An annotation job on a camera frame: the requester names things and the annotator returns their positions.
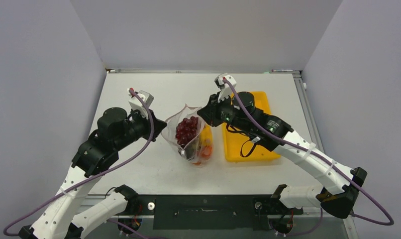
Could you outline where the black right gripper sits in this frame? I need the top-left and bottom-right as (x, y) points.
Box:
(198, 91), (251, 133)

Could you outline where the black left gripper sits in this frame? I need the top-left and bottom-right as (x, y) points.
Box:
(113, 107), (167, 151)

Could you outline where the red grape bunch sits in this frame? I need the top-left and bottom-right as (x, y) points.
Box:
(175, 116), (199, 147)

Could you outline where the clear zip top bag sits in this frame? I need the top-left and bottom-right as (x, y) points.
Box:
(161, 105), (213, 165)

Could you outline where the yellow bell pepper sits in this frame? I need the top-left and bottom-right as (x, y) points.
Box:
(200, 124), (213, 147)

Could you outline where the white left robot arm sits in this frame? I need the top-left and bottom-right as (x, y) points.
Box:
(18, 108), (167, 239)

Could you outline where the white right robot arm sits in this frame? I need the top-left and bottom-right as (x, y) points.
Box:
(198, 92), (367, 219)

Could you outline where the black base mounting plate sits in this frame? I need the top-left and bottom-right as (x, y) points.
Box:
(121, 195), (303, 230)

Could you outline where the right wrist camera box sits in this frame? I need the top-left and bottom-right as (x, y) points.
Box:
(214, 73), (237, 103)

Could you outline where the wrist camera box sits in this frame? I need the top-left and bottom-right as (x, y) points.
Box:
(127, 88), (154, 120)
(214, 73), (237, 103)

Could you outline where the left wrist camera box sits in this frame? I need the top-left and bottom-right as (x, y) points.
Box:
(127, 88), (154, 120)

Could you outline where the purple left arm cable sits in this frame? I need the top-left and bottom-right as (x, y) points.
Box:
(2, 88), (156, 239)

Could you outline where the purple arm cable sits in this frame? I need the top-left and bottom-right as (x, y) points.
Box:
(222, 78), (395, 237)
(2, 88), (156, 239)

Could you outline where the aluminium frame rail back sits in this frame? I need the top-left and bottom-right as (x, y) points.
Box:
(105, 68), (302, 75)

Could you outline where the aluminium frame rail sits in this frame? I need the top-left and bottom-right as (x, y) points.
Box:
(292, 70), (355, 219)
(105, 68), (302, 75)

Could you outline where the aluminium frame rail right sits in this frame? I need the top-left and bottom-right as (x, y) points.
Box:
(292, 70), (355, 219)

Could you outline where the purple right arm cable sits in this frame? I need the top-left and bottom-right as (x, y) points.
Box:
(222, 78), (395, 237)

